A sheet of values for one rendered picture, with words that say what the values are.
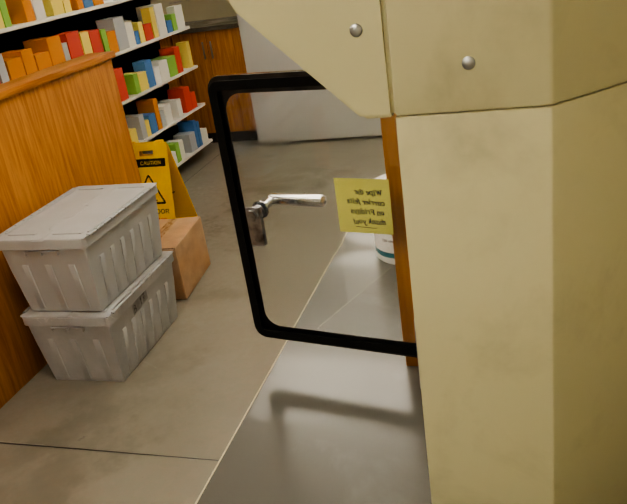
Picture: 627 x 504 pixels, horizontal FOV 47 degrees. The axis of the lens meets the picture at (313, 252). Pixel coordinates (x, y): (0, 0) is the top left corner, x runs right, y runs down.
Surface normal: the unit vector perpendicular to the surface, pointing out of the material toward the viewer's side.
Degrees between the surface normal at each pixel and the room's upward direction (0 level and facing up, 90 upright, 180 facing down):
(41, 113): 90
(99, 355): 96
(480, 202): 90
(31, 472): 0
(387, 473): 0
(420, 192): 90
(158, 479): 0
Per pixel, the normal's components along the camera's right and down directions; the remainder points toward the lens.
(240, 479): -0.14, -0.90
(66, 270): -0.25, 0.51
